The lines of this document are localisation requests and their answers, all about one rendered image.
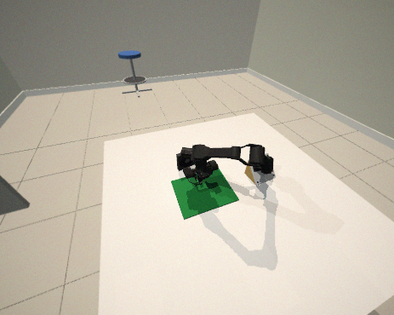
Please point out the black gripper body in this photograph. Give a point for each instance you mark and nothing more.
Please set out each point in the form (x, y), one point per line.
(189, 173)

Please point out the green circuit board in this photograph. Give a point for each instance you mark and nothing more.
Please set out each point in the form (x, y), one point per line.
(194, 199)

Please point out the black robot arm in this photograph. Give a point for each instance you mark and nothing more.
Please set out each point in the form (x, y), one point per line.
(201, 153)

